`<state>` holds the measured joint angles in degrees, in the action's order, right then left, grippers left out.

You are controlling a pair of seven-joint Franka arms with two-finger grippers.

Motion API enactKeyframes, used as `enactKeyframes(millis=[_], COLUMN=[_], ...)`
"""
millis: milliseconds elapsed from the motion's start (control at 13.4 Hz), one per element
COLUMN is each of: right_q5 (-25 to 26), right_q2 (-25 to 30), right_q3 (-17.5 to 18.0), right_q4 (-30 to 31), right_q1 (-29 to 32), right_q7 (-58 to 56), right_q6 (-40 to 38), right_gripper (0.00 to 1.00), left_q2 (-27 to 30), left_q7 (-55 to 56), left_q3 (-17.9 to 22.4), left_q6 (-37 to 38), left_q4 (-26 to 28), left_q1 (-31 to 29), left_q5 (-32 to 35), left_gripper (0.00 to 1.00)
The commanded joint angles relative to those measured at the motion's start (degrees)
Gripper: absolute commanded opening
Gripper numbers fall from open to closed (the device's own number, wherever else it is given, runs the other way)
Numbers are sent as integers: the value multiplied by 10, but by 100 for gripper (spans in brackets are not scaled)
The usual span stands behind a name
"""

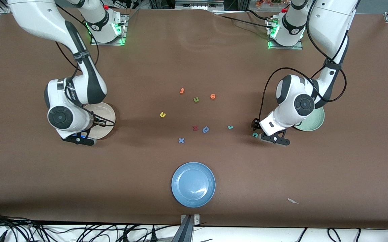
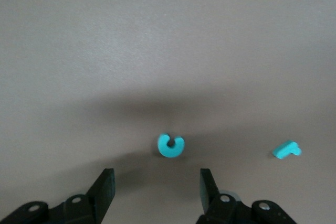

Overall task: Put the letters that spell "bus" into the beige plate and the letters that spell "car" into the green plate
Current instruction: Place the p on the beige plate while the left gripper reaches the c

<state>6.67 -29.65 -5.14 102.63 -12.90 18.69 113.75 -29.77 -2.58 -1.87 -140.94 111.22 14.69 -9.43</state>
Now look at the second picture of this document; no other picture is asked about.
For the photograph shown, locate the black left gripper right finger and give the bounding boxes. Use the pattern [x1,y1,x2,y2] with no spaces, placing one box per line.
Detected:
[196,168,297,224]

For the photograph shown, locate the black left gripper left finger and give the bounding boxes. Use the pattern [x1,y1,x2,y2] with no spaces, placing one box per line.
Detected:
[0,168,116,224]

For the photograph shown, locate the teal foam letter c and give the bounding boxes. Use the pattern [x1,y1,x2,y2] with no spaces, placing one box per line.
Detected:
[156,132,186,158]

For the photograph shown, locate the teal foam letter r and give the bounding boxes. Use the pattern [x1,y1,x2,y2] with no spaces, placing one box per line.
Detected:
[271,140,302,161]

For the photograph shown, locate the brown table cover sheet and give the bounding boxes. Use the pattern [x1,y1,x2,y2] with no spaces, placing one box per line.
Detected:
[0,0,336,224]

